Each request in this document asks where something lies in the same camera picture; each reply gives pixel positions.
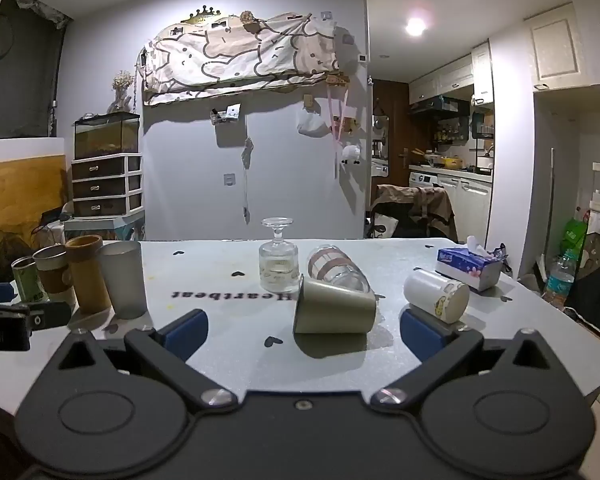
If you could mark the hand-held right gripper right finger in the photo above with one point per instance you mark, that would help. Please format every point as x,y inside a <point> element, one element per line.
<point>421,336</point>

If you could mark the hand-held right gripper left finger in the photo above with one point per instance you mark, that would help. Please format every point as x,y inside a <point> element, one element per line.
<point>187,334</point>

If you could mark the olive green cup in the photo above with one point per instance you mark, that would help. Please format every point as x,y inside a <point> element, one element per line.
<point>335,312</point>

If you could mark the white cartoon print cup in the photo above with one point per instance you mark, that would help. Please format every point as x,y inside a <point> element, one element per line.
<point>436,297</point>

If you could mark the grey cup with brown sleeve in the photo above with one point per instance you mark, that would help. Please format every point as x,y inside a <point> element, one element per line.
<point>55,275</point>

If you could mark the frosted grey glass cup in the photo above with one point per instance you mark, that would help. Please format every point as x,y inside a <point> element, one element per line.
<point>124,280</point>

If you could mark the brown bamboo cup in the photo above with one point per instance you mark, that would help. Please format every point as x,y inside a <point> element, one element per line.
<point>86,275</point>

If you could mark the blue tissue box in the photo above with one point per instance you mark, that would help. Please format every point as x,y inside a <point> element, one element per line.
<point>472,269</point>

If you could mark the striped clear glass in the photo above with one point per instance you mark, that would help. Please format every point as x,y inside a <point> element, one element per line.
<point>339,270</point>

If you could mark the clear stemmed glass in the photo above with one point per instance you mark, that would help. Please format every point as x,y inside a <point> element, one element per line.
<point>278,262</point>

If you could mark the chair draped with clothes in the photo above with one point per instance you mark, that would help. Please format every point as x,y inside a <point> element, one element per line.
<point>415,212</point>

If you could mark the plastic water bottle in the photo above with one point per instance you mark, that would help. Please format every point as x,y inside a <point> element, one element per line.
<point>560,280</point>

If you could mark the white washing machine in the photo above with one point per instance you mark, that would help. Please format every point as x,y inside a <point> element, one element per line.
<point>422,180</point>

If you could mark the white drawer unit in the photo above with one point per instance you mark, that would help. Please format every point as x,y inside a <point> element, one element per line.
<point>107,185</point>

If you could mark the yellow cooking pot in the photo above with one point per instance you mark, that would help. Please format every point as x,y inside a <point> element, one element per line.
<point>451,162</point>

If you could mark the green shopping bag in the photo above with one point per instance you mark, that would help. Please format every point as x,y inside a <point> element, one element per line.
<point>573,237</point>

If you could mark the glass fish tank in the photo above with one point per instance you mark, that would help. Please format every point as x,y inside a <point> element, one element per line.
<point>107,134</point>

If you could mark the white plush sheep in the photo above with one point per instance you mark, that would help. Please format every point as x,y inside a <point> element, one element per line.
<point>351,153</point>

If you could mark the dark wooden door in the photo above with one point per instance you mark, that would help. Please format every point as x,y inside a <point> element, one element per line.
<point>390,130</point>

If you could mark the black range hood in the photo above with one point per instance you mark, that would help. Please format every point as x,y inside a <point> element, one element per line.
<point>440,106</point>

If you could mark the vase with dried flowers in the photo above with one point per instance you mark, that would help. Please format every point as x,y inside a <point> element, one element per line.
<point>120,91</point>

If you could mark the white plastic bag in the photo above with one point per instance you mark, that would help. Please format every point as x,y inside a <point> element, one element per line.
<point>311,123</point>

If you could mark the white upper kitchen cabinets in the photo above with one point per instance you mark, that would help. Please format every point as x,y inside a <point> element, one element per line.
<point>452,77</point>

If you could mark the cartoon printed cloth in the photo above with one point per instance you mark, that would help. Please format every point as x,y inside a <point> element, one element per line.
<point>240,57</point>

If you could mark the round ceiling light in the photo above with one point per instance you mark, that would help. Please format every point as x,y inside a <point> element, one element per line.
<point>415,26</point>

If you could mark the gold crown wall ornament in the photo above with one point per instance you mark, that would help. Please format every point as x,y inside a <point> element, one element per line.
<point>203,16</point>

